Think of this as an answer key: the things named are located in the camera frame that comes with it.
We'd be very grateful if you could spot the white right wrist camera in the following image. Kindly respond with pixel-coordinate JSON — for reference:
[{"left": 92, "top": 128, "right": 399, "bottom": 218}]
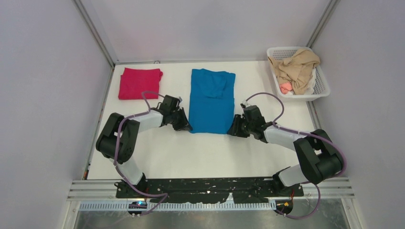
[{"left": 240, "top": 101, "right": 251, "bottom": 109}]

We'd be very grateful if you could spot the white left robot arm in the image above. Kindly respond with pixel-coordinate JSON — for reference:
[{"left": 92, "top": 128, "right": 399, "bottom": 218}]
[{"left": 96, "top": 95, "right": 192, "bottom": 198}]

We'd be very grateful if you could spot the pink garment in basket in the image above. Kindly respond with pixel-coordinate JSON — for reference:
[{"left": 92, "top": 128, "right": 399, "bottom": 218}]
[{"left": 279, "top": 82, "right": 294, "bottom": 95}]

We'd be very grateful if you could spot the white garment in basket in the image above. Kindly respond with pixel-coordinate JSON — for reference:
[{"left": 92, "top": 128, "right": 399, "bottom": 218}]
[{"left": 304, "top": 68, "right": 316, "bottom": 95}]

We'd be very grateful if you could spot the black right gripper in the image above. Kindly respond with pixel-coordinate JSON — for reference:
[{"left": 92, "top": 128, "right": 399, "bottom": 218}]
[{"left": 227, "top": 114, "right": 255, "bottom": 138}]

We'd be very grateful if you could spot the aluminium frame rail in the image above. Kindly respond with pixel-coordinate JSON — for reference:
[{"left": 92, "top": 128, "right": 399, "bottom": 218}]
[{"left": 72, "top": 0, "right": 115, "bottom": 69}]

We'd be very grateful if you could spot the white slotted cable duct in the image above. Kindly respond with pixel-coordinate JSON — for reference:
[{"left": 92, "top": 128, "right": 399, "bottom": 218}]
[{"left": 78, "top": 200, "right": 276, "bottom": 212}]

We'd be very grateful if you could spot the beige t shirt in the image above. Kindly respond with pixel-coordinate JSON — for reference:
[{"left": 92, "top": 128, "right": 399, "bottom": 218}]
[{"left": 268, "top": 48, "right": 320, "bottom": 95}]

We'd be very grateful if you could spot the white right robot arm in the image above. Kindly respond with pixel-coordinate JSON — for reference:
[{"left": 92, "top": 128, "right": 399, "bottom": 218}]
[{"left": 227, "top": 105, "right": 345, "bottom": 196}]

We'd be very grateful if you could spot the folded red t shirt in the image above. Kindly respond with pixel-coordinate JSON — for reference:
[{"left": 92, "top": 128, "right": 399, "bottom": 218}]
[{"left": 118, "top": 68, "right": 163, "bottom": 100}]

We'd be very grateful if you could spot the blue t shirt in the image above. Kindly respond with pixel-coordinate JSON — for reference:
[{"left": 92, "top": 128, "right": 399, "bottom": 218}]
[{"left": 189, "top": 69, "right": 236, "bottom": 135}]

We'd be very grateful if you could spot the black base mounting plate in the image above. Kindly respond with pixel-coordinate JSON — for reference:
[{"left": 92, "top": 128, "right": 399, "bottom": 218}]
[{"left": 115, "top": 177, "right": 304, "bottom": 204}]

